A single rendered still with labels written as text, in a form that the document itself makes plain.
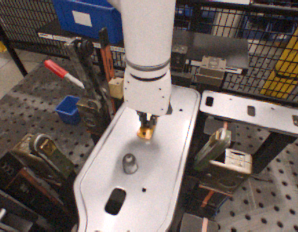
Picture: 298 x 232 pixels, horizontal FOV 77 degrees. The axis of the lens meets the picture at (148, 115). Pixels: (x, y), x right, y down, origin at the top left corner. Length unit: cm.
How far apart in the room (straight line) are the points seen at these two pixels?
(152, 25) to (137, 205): 33
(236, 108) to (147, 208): 38
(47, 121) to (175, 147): 71
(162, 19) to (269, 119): 44
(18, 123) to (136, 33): 88
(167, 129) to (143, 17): 30
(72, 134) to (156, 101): 61
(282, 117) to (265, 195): 32
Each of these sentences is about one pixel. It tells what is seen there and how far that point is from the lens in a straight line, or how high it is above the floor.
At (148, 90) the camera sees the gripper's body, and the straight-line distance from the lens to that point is 38.
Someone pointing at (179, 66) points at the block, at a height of 103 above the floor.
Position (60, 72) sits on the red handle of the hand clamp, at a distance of 52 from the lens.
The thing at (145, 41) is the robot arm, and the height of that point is 126.
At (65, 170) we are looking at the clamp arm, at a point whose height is 100.
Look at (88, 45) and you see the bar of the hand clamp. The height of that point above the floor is 121.
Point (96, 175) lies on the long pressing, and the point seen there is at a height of 100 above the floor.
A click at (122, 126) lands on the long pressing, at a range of 52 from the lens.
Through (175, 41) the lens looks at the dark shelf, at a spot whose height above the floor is 103.
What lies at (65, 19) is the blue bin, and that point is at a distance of 96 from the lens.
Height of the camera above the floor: 140
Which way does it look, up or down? 48 degrees down
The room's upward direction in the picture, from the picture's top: straight up
